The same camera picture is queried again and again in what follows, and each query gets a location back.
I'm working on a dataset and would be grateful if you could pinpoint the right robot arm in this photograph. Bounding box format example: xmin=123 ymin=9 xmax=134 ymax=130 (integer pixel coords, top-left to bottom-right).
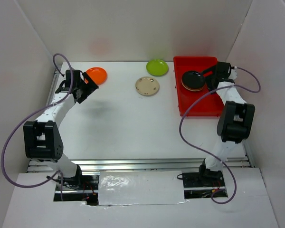
xmin=197 ymin=62 xmax=255 ymax=186

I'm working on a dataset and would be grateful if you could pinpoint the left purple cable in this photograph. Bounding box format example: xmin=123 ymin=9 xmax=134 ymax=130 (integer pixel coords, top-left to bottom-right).
xmin=1 ymin=53 xmax=74 ymax=202

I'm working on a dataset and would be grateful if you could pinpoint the red plastic bin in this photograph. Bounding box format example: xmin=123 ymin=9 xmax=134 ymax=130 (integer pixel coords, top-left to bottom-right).
xmin=173 ymin=56 xmax=224 ymax=117

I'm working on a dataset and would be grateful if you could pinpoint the lime green plate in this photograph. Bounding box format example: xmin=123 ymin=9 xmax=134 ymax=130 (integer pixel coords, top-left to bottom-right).
xmin=146 ymin=59 xmax=169 ymax=76

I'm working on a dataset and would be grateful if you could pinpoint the orange plate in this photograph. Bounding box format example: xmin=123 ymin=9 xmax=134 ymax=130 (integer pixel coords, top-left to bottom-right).
xmin=182 ymin=84 xmax=205 ymax=92
xmin=86 ymin=67 xmax=107 ymax=85

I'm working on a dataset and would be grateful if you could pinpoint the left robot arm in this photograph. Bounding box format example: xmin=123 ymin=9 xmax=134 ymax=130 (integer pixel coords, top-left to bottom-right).
xmin=23 ymin=70 xmax=98 ymax=190

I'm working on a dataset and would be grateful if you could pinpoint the cream plate with motifs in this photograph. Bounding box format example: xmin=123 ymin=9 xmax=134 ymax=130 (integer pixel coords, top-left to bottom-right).
xmin=135 ymin=76 xmax=160 ymax=96

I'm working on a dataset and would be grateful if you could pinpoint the small black cable loop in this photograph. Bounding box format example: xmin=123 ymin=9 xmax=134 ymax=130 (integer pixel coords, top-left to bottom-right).
xmin=46 ymin=175 xmax=62 ymax=185

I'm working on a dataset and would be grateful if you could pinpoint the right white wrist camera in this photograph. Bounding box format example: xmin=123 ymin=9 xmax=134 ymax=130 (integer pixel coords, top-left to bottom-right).
xmin=228 ymin=66 xmax=238 ymax=80

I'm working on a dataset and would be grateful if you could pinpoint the black plate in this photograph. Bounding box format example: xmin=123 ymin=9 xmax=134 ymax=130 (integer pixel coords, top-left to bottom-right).
xmin=181 ymin=71 xmax=206 ymax=85

